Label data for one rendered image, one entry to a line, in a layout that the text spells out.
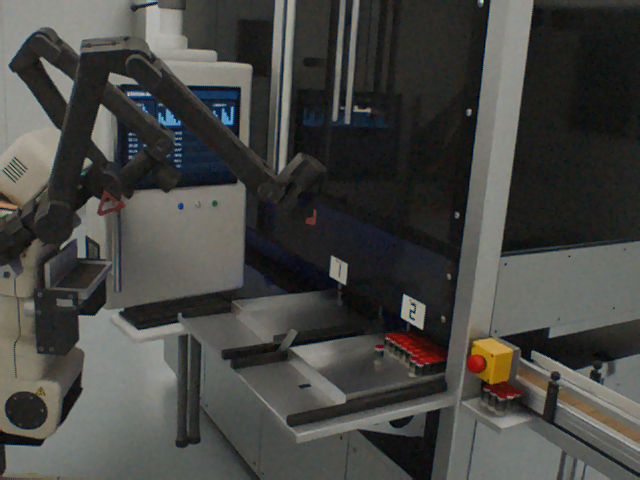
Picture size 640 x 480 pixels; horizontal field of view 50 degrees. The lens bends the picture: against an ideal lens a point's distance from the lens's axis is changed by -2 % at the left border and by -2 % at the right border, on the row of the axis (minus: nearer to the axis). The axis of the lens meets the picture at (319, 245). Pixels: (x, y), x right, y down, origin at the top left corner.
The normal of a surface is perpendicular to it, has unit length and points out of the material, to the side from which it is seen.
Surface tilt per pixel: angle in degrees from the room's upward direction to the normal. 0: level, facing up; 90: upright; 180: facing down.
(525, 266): 90
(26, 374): 90
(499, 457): 90
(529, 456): 90
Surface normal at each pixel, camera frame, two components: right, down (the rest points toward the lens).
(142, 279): 0.60, 0.25
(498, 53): -0.86, 0.07
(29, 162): 0.04, 0.26
